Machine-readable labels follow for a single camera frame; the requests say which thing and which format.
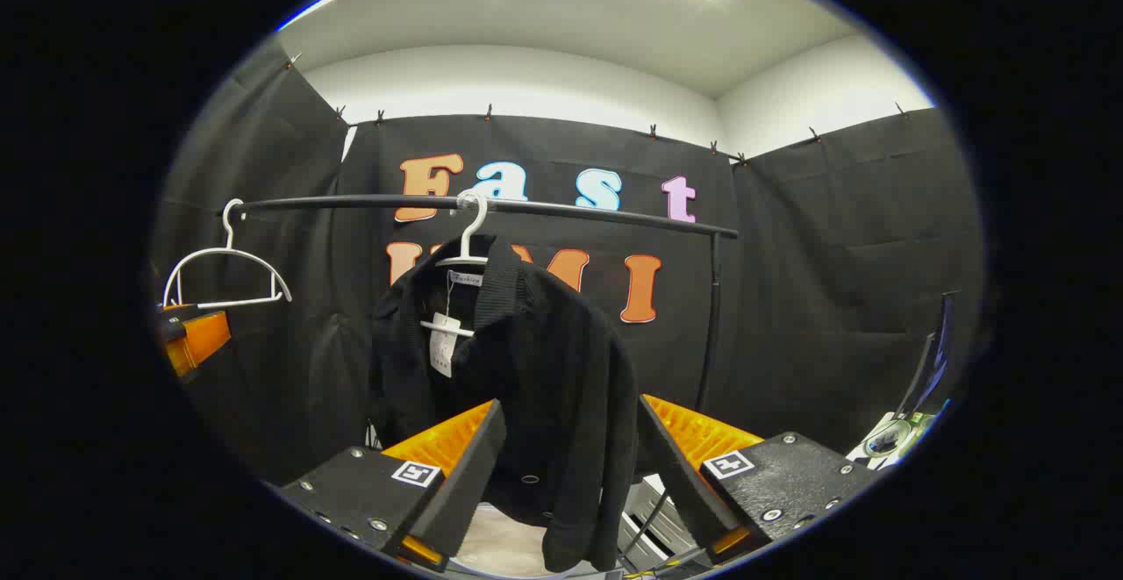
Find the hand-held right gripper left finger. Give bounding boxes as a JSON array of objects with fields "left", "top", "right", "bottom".
[{"left": 279, "top": 398, "right": 508, "bottom": 574}]

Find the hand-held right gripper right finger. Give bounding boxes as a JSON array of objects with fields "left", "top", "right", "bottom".
[{"left": 636, "top": 394, "right": 883, "bottom": 568}]

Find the black knit jacket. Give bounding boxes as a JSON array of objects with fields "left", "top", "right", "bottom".
[{"left": 367, "top": 233, "right": 641, "bottom": 574}]

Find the white clothes hanger with hook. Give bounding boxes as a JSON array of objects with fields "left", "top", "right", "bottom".
[
  {"left": 162, "top": 198, "right": 293, "bottom": 311},
  {"left": 419, "top": 191, "right": 492, "bottom": 339}
]

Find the black metal clothes rack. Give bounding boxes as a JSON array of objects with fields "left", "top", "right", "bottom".
[{"left": 235, "top": 194, "right": 740, "bottom": 563}]

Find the grey ribbed object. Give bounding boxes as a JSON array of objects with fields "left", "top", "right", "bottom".
[{"left": 616, "top": 475, "right": 698, "bottom": 574}]

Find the white paper price tag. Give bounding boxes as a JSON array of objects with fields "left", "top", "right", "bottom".
[{"left": 428, "top": 312, "right": 462, "bottom": 379}]

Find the white device with round dial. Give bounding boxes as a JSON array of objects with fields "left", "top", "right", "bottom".
[{"left": 847, "top": 400, "right": 950, "bottom": 472}]

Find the black backdrop cloth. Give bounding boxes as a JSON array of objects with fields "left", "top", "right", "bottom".
[{"left": 149, "top": 36, "right": 988, "bottom": 486}]

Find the dark flat panel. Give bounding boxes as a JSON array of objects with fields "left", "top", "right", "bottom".
[{"left": 899, "top": 290, "right": 962, "bottom": 419}]

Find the row of black backdrop clips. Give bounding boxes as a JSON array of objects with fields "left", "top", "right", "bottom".
[{"left": 283, "top": 52, "right": 910, "bottom": 167}]

